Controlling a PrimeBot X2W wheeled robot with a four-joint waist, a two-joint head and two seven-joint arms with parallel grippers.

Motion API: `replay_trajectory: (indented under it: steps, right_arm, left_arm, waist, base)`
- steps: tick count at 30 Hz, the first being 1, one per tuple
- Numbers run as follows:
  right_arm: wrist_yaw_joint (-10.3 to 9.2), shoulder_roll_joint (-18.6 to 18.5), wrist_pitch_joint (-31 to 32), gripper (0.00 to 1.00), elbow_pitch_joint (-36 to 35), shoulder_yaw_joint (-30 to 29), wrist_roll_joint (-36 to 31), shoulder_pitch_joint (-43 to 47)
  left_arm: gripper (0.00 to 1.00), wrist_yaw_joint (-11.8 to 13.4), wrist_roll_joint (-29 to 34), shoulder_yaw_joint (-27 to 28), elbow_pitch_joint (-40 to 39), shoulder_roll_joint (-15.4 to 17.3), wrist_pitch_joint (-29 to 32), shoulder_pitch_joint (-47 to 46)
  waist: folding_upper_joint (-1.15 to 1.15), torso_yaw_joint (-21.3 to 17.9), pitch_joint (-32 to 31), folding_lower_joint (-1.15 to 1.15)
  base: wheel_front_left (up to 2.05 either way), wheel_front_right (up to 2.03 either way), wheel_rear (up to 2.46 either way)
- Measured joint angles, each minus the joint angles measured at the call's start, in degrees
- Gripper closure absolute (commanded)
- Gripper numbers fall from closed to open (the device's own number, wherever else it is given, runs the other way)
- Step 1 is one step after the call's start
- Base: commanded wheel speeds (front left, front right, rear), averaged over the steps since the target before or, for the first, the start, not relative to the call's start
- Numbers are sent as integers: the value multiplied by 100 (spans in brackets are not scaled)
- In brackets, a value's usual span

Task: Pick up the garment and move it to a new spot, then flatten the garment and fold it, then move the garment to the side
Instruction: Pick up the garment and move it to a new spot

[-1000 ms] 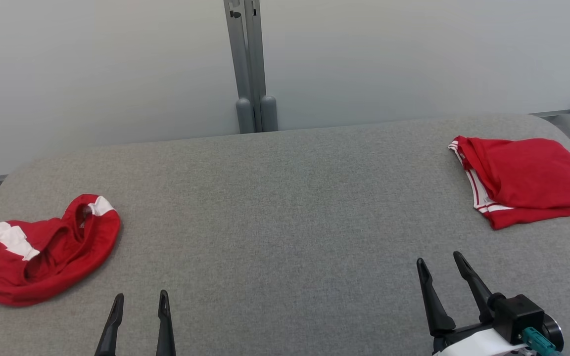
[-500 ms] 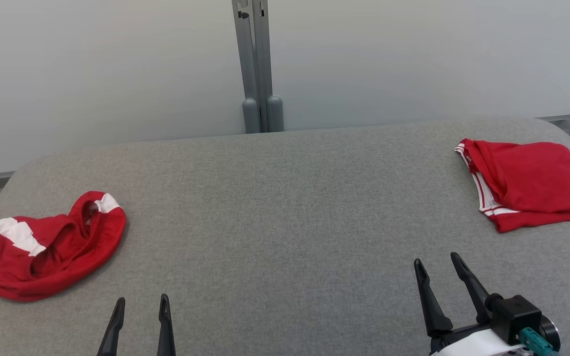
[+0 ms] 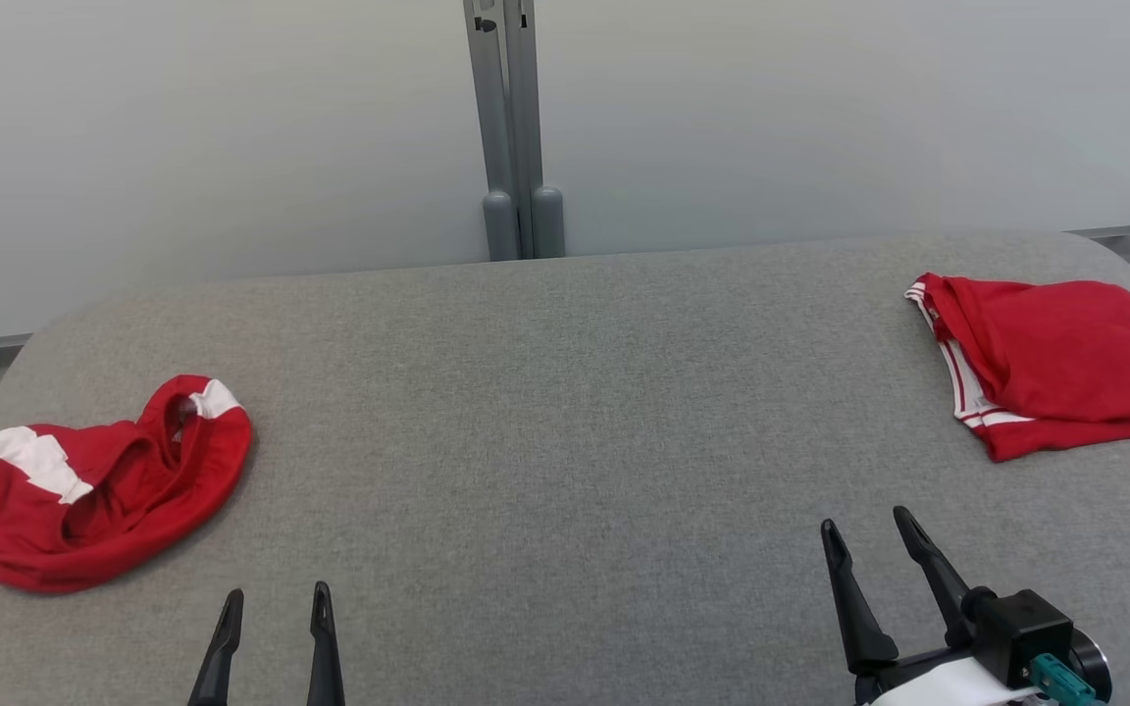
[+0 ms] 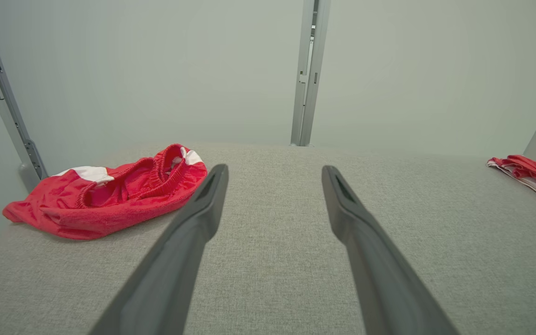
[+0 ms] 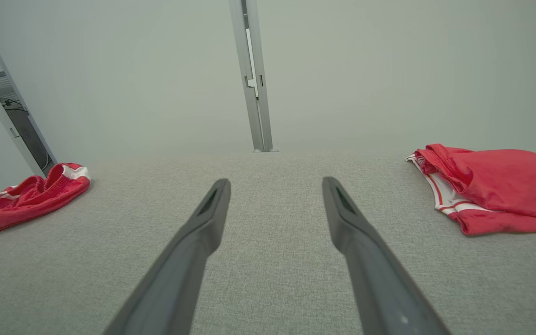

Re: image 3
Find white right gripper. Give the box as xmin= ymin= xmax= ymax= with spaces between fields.
xmin=819 ymin=505 xmax=1044 ymax=706

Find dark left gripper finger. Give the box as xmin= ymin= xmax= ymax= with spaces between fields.
xmin=186 ymin=587 xmax=246 ymax=706
xmin=306 ymin=580 xmax=347 ymax=706

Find red shorts with white stripes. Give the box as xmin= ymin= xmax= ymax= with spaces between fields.
xmin=0 ymin=374 xmax=255 ymax=595

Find red basketball jersey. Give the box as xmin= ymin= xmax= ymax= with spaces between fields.
xmin=904 ymin=272 xmax=1130 ymax=464

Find right cable with teal plug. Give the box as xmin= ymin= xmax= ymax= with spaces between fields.
xmin=1030 ymin=651 xmax=1099 ymax=706

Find grey partition post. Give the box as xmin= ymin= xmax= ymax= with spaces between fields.
xmin=463 ymin=0 xmax=523 ymax=263
xmin=504 ymin=0 xmax=567 ymax=260

